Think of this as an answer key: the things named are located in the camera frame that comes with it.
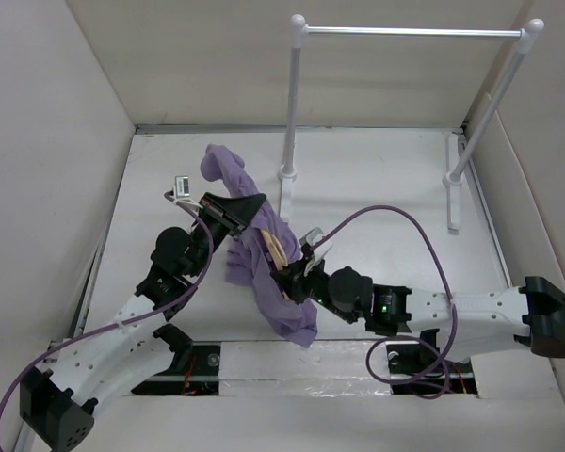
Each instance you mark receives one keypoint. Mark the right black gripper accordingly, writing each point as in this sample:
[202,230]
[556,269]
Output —
[293,280]

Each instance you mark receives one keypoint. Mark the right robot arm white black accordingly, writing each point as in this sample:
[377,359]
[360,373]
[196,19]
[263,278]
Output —
[531,316]

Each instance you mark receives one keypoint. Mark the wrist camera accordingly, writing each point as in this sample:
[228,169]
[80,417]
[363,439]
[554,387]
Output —
[181,189]
[313,254]

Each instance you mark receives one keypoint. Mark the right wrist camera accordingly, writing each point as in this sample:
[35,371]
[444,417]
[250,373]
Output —
[313,254]

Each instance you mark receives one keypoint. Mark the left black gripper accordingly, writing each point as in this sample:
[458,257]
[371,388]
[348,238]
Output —
[234,212]

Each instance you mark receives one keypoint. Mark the wooden clothes hanger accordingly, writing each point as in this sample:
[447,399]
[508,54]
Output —
[275,250]

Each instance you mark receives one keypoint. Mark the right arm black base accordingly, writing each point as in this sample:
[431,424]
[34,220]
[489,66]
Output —
[407,358]

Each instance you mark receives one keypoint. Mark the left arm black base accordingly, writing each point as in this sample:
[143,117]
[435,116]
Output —
[193,371]

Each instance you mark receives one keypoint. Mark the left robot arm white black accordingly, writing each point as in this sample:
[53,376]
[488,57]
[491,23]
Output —
[62,402]

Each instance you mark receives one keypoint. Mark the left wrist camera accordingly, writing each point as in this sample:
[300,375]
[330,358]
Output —
[181,189]

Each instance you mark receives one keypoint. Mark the purple t shirt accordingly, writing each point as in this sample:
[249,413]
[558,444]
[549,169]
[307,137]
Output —
[248,261]

